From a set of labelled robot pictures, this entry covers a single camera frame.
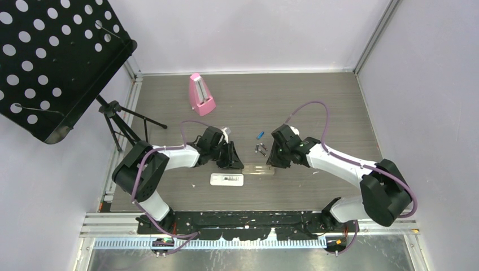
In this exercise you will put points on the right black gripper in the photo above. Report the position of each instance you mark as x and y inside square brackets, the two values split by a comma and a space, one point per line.
[273, 160]

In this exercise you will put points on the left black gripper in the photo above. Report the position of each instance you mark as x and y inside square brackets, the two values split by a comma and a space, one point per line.
[232, 161]

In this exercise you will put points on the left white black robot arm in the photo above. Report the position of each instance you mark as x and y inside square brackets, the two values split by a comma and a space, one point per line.
[139, 173]

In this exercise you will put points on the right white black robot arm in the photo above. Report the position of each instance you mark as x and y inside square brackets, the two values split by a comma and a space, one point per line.
[384, 194]

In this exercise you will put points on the white remote control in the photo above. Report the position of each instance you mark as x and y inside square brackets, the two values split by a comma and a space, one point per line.
[220, 179]

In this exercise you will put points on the pink metronome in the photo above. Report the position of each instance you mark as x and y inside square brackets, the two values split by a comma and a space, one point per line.
[200, 98]

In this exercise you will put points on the black tripod stand legs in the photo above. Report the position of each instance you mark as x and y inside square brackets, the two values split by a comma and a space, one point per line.
[118, 127]

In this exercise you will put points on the black perforated music stand desk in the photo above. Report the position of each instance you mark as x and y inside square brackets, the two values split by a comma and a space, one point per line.
[56, 58]

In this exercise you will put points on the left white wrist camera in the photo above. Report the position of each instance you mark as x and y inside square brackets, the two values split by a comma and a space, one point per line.
[226, 131]

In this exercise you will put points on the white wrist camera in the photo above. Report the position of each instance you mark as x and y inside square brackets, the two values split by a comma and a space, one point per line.
[226, 131]
[295, 130]

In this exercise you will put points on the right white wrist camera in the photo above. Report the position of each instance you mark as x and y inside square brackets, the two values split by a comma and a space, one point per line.
[295, 130]

